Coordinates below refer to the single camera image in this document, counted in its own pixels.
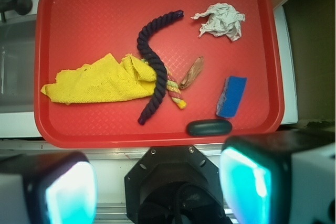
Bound red plastic tray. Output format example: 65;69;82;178
34;0;284;148

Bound brown crumpled wrapper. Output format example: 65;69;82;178
179;56;204;90

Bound black oval case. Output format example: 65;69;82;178
186;119;233;137

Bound blue sponge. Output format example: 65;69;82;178
216;76;247;118

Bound multicolour braided rope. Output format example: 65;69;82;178
140;57;188;110

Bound black clamp knob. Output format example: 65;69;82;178
1;0;33;23

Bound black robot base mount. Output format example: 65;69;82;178
124;146;232;223

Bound dark purple thick rope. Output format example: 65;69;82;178
136;9;185;126

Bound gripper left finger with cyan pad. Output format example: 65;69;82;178
1;151;98;223

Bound crumpled white paper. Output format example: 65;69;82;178
190;3;246;42

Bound yellow microfiber cloth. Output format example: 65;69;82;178
40;53;157;105

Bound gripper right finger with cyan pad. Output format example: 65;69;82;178
219;132;335;223

